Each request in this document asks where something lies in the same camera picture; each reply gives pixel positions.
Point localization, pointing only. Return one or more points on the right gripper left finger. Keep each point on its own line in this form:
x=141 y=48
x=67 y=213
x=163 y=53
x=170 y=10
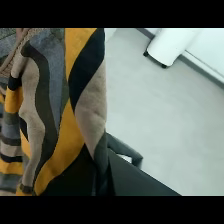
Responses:
x=73 y=181

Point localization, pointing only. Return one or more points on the white cabinet on castors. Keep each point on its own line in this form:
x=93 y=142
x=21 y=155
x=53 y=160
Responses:
x=171 y=45

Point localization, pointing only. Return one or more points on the yellow grey black striped sweater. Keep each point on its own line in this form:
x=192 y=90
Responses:
x=76 y=83

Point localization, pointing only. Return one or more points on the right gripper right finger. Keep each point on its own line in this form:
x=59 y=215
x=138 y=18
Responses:
x=133 y=181

